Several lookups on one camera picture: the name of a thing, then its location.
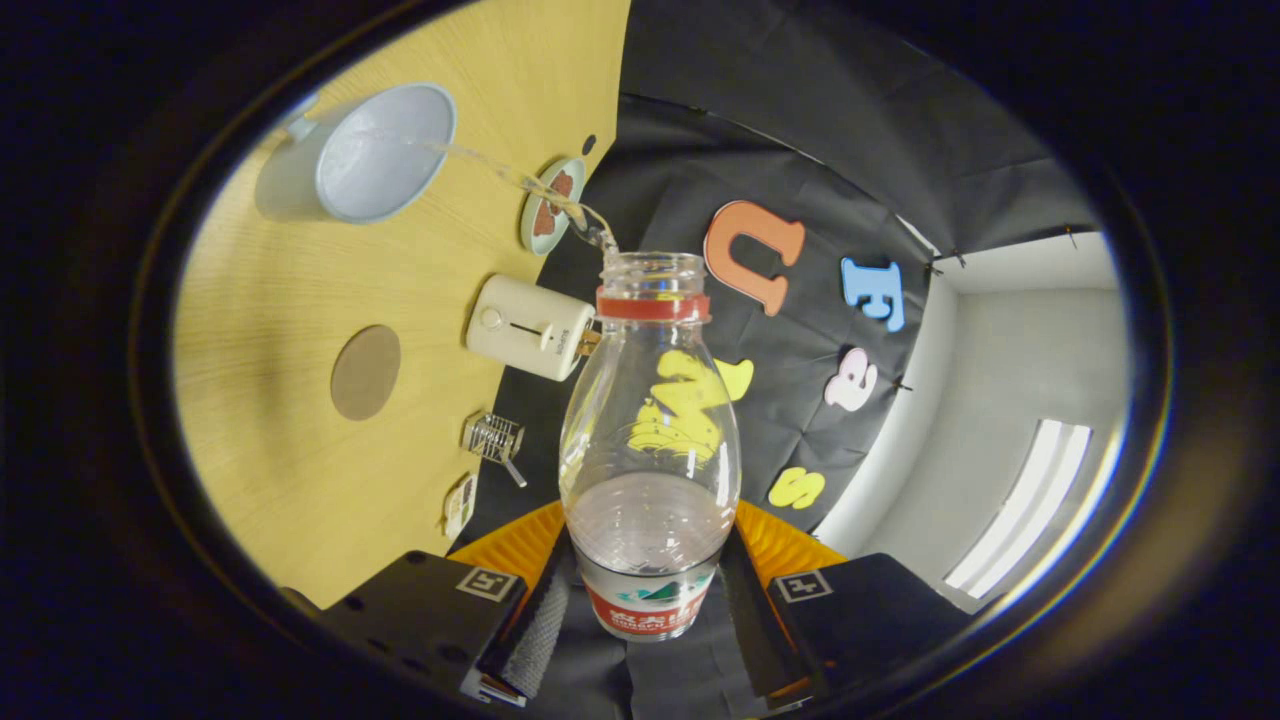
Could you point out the brown toast slice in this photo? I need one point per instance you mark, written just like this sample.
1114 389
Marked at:
588 343

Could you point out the clear plastic juice bottle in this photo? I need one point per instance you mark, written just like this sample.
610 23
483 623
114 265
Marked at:
650 430

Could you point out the brown meat piece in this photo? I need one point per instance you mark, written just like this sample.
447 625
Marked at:
563 185
545 218

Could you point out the white divided dish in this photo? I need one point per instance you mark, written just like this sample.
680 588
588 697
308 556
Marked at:
459 505

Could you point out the wooden table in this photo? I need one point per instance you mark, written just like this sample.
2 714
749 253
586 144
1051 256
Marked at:
270 300

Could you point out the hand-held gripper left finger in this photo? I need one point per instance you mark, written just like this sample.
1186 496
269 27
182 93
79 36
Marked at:
540 630

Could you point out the white toaster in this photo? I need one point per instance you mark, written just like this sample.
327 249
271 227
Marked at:
520 325

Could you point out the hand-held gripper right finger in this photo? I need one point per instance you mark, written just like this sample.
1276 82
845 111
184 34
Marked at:
760 630

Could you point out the white cup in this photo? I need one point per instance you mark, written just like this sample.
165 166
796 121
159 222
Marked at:
290 185

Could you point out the long ceiling light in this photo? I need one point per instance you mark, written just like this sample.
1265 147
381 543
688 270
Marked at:
1030 500

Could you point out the pale green plate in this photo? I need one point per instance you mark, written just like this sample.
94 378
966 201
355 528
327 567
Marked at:
530 240

